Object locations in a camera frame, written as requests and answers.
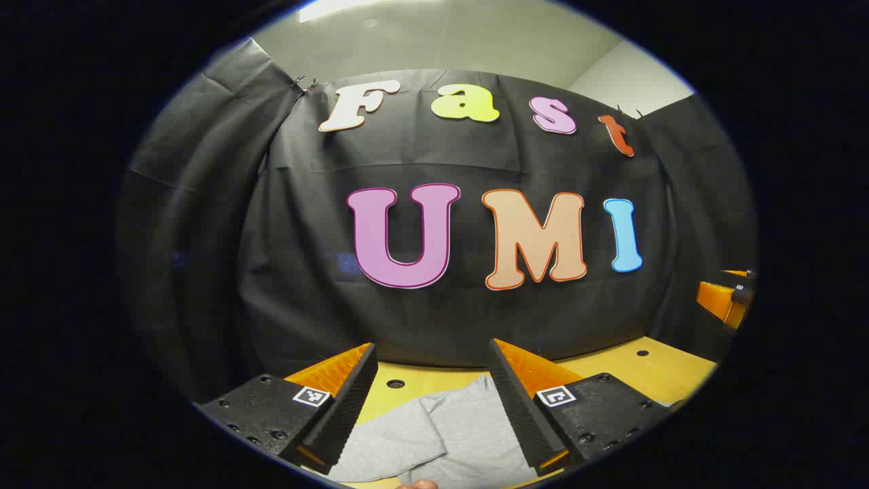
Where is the grey zip-neck sweatshirt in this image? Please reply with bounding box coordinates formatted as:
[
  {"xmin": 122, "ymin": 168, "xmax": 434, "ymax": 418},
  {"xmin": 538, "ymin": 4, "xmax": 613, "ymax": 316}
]
[{"xmin": 326, "ymin": 374, "xmax": 540, "ymax": 487}]

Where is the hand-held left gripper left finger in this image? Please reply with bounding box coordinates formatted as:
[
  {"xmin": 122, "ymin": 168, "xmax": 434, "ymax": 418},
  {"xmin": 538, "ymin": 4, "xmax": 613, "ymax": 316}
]
[{"xmin": 193, "ymin": 343, "xmax": 379, "ymax": 475}]

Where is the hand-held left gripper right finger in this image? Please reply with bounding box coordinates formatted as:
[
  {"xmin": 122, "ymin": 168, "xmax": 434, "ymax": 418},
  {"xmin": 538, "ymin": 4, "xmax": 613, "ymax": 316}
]
[{"xmin": 487, "ymin": 338, "xmax": 673, "ymax": 476}]

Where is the black backdrop cloth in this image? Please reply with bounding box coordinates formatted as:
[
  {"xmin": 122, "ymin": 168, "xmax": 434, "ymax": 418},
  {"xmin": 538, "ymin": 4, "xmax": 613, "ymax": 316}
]
[{"xmin": 115, "ymin": 37, "xmax": 758, "ymax": 408}]

